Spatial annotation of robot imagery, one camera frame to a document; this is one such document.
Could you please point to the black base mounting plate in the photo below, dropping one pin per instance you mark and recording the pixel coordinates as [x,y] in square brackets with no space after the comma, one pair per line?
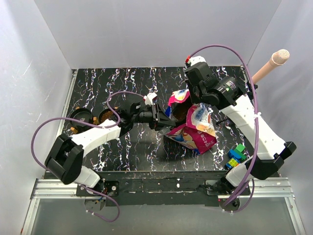
[153,188]

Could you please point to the left black pet bowl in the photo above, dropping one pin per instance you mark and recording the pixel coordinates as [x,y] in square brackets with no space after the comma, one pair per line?
[84,115]

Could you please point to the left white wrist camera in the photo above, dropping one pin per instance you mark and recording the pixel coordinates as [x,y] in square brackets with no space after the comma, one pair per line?
[150,98]

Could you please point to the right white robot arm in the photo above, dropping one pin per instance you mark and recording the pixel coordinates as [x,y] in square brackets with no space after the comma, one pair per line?
[229,96]

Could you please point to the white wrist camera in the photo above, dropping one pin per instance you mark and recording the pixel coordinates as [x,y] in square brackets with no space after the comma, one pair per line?
[194,60]
[150,98]

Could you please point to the black pet bowl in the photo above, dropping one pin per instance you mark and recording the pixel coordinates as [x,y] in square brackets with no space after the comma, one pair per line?
[104,115]
[84,115]

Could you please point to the colourful toy block car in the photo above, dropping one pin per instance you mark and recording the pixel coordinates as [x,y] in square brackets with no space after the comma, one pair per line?
[236,156]

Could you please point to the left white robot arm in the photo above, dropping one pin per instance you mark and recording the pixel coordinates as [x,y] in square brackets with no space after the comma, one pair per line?
[65,159]

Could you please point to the pink microphone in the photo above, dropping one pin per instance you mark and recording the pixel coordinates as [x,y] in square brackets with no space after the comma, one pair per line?
[277,59]

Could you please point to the right black pet bowl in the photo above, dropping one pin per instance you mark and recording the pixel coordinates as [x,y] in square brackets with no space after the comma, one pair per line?
[104,115]

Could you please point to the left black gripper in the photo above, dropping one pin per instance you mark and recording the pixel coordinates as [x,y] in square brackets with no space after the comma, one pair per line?
[163,119]

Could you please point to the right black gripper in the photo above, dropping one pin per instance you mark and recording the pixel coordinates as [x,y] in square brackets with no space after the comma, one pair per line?
[194,100]

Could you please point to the pink cat food bag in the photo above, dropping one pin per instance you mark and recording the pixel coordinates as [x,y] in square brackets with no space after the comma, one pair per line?
[194,128]

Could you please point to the aluminium rail frame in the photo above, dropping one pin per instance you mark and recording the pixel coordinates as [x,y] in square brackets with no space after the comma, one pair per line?
[272,187]

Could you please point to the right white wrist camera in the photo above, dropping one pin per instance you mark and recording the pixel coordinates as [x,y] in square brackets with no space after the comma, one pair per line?
[194,60]

